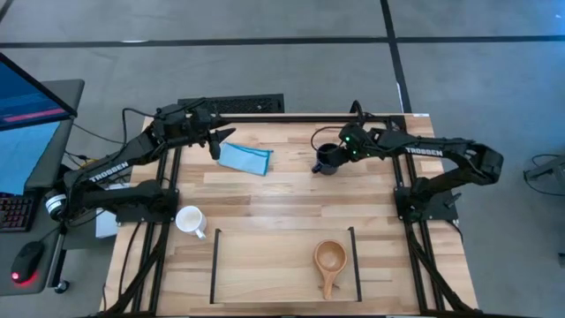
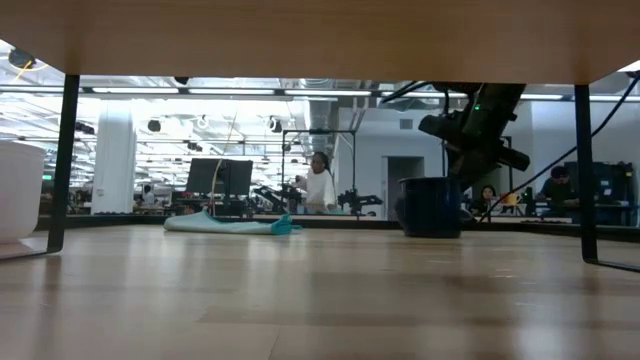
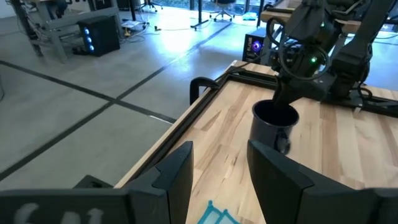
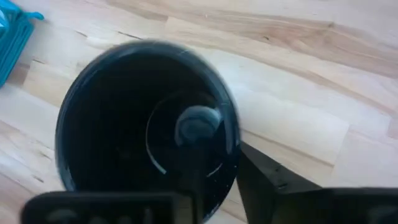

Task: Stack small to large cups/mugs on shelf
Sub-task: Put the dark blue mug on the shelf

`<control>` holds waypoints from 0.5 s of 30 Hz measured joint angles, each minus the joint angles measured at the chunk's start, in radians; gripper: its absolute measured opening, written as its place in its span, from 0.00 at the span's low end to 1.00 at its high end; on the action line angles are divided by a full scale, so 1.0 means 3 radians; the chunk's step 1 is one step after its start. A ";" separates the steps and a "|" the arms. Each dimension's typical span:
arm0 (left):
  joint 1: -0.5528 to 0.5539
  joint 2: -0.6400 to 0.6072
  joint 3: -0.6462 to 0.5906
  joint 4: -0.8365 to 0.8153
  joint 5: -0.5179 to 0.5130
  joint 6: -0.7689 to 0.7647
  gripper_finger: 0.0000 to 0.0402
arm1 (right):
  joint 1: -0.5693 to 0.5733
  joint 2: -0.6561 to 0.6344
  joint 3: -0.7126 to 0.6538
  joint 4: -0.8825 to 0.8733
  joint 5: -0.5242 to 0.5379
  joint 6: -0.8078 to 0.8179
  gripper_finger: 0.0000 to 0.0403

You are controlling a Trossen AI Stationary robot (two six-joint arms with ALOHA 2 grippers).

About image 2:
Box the dark blue mug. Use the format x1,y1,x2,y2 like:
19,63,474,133
394,175,464,239

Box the dark equipment cabinet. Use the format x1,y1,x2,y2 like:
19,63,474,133
564,160,636,226

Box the person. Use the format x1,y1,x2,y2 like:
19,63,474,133
469,184,501,217
294,151,337,215
534,165,581,221

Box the white mug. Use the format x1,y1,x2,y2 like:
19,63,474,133
0,140,47,245

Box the thin yellow hanging cable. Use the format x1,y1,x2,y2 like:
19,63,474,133
209,112,239,216

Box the silver ventilation duct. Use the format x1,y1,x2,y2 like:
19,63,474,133
299,79,341,156

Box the light blue folded cloth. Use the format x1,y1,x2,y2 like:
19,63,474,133
163,208,304,237

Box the black cable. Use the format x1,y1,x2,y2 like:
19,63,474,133
477,72,640,224
379,80,436,105

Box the black monitor back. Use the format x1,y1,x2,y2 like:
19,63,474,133
222,159,254,197
185,158,224,196

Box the wooden background table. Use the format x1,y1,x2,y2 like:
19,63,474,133
252,213,379,222
489,215,574,225

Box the black ceiling dome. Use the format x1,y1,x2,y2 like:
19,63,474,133
7,48,37,70

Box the wooden shelf black legs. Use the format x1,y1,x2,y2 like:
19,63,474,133
0,0,640,274

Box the white pillar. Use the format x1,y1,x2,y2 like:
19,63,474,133
91,99,137,215

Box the grey door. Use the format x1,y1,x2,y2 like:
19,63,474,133
382,155,426,221

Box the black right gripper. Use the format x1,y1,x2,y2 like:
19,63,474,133
418,110,531,192

